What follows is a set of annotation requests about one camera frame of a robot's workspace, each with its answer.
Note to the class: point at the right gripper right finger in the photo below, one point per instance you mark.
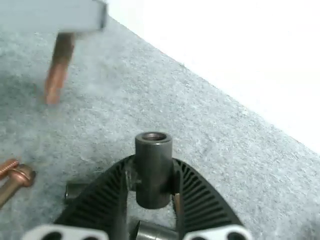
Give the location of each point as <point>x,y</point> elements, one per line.
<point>200,197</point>

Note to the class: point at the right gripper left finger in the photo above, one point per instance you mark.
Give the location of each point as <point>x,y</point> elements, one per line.
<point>100,195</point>

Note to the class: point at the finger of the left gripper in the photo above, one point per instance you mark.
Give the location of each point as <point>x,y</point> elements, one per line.
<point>50,15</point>

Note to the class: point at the dark steel sleeve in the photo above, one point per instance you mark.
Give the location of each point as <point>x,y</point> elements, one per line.
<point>75,191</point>
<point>157,232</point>
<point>153,172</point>

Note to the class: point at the copper bolt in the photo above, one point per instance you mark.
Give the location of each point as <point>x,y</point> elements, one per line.
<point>58,70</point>
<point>7,168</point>
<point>23,175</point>

